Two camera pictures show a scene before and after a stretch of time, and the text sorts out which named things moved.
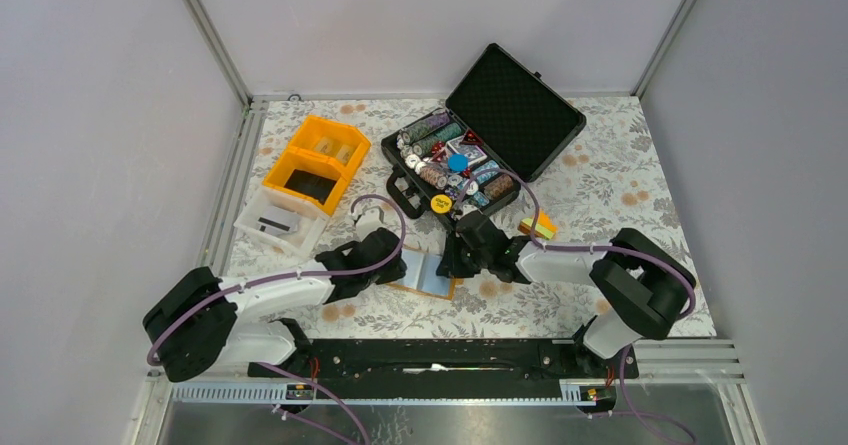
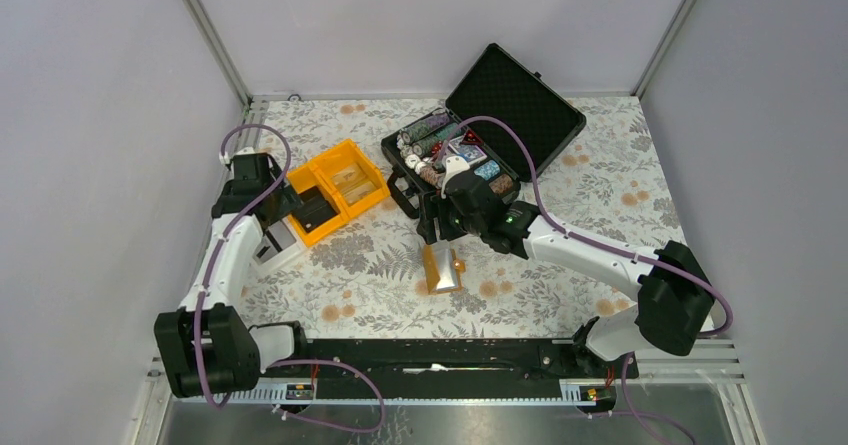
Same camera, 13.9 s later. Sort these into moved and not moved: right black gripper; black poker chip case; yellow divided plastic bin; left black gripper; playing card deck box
Moved: left black gripper; right black gripper; yellow divided plastic bin
Not moved: playing card deck box; black poker chip case
